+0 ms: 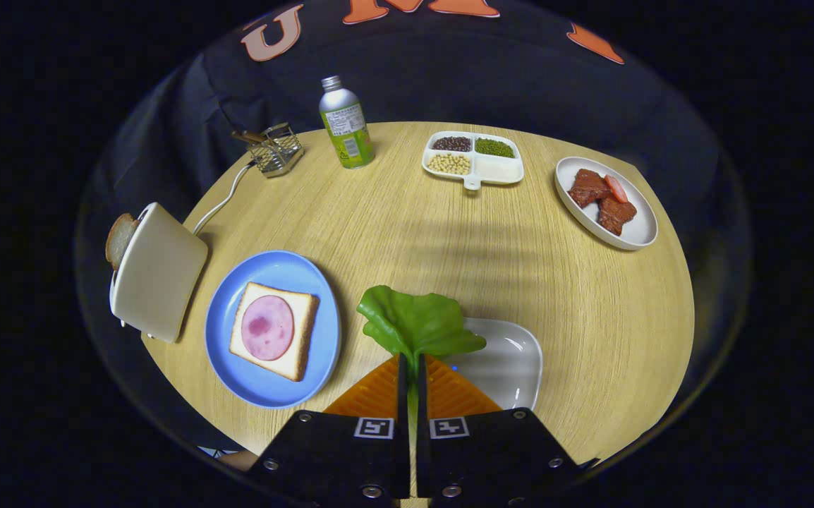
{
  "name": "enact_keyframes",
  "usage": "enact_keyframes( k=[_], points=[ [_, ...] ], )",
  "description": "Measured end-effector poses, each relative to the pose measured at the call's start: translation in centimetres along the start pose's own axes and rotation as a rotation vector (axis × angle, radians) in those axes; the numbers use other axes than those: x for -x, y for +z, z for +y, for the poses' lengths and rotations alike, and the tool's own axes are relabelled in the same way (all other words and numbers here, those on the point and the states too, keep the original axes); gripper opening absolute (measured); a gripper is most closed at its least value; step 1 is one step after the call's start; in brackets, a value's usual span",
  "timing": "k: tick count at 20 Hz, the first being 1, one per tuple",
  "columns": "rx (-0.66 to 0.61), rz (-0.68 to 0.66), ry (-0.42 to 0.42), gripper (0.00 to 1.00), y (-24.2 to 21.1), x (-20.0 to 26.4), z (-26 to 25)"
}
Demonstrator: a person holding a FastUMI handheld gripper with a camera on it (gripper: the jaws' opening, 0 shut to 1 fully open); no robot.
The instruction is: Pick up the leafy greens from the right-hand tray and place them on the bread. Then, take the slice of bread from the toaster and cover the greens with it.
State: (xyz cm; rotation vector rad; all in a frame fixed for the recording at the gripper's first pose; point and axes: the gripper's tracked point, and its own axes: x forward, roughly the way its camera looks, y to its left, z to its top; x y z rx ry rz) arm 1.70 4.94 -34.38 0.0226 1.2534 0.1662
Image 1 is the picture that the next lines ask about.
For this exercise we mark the pink ham slice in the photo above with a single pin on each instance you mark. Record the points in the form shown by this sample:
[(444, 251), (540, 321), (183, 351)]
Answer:
[(267, 328)]

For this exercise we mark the small white dish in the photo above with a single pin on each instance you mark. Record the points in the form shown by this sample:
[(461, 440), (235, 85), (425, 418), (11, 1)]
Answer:
[(513, 360)]

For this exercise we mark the pile of yellow beans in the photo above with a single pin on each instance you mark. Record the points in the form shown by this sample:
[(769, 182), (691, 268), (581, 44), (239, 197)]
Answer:
[(449, 164)]

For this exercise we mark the blue plate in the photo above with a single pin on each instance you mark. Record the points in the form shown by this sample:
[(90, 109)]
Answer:
[(266, 271)]

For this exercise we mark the toasted bread slice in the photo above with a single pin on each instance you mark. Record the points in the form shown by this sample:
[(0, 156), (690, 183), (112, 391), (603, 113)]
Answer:
[(119, 240)]

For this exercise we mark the white toaster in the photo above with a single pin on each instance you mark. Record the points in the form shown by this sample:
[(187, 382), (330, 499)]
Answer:
[(163, 271)]

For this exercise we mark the white round plate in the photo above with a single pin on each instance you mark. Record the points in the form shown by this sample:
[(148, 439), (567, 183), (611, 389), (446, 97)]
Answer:
[(636, 229)]

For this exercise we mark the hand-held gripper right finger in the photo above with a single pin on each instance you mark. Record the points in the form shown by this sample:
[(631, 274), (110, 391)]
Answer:
[(484, 451)]

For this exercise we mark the green lettuce leaf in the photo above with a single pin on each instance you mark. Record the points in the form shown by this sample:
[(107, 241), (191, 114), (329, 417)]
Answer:
[(414, 321)]

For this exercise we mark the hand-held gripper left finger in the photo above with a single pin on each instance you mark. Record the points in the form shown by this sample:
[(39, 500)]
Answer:
[(350, 458)]

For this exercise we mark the red sausage piece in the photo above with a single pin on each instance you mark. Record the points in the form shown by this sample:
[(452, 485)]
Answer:
[(616, 188)]

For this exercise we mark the black backdrop cloth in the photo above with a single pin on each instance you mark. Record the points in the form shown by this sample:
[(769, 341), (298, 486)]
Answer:
[(484, 77)]

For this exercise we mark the pile of green beans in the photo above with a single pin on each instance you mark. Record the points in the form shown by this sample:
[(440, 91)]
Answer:
[(494, 147)]

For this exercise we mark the green label metal bottle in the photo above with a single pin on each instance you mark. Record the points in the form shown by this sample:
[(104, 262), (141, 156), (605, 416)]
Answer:
[(345, 130)]

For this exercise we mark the white bread slice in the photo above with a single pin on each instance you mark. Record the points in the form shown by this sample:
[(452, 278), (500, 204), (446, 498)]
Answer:
[(302, 339)]

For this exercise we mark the brown meat piece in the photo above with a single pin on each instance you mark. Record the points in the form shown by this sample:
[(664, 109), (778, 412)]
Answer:
[(587, 187), (617, 215)]

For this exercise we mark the pile of brown beans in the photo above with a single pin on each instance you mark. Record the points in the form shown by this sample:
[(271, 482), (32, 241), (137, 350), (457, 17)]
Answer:
[(451, 144)]

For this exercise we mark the white divided dish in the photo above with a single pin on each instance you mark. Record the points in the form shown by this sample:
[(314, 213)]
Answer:
[(499, 169)]

